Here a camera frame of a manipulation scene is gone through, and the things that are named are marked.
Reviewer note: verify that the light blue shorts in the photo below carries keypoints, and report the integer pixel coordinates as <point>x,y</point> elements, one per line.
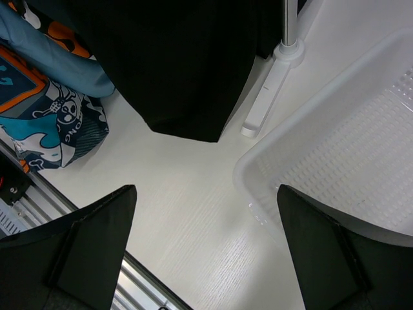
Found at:
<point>79,73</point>

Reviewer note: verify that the white plastic basket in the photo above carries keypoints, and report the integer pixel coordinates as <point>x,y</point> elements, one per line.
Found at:
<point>349,146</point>

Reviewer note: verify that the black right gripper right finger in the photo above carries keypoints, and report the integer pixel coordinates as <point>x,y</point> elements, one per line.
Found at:
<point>343,262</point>

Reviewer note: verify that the skull print colourful shorts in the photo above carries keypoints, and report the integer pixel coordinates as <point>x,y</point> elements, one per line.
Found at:
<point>49,124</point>

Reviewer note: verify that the aluminium rail front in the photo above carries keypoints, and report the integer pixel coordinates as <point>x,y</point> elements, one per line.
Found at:
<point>28,201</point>

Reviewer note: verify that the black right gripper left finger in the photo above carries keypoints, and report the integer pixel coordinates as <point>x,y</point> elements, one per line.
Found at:
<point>72,262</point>

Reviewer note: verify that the orange black camouflage shorts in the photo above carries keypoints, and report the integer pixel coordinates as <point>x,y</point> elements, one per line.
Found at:
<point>62,35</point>

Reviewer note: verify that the white clothes rack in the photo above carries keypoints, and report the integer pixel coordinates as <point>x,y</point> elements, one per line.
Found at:
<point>287,55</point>

